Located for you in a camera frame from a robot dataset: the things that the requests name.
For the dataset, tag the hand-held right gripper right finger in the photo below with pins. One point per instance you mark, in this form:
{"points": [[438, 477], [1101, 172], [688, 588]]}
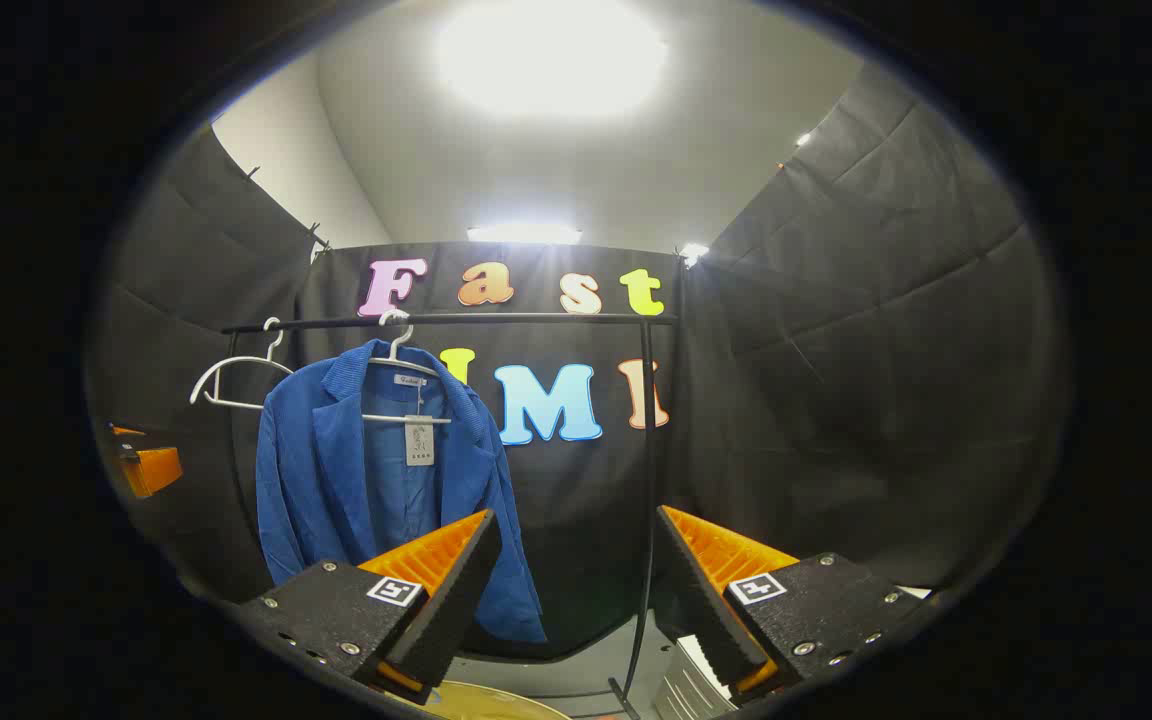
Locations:
{"points": [[701, 610]]}

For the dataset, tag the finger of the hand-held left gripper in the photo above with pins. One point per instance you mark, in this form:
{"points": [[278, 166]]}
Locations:
{"points": [[151, 468]]}

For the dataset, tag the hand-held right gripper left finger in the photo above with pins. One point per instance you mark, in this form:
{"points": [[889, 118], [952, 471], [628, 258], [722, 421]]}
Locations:
{"points": [[456, 610]]}

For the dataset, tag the white clothes hanger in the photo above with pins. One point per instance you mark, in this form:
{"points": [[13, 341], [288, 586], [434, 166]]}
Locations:
{"points": [[241, 360], [397, 345]]}

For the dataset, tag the black metal clothes rack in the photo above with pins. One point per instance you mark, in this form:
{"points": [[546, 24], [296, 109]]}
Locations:
{"points": [[536, 318]]}

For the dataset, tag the grey paper garment tag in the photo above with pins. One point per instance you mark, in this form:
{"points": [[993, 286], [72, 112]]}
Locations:
{"points": [[419, 440]]}

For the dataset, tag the black backdrop cloth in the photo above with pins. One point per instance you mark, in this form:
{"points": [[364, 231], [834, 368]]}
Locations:
{"points": [[836, 350]]}

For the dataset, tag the long ceiling light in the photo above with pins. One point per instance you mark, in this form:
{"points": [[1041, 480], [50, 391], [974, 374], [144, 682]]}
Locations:
{"points": [[524, 233]]}

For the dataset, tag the large ceiling light panel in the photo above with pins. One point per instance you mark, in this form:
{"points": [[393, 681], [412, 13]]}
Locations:
{"points": [[551, 55]]}

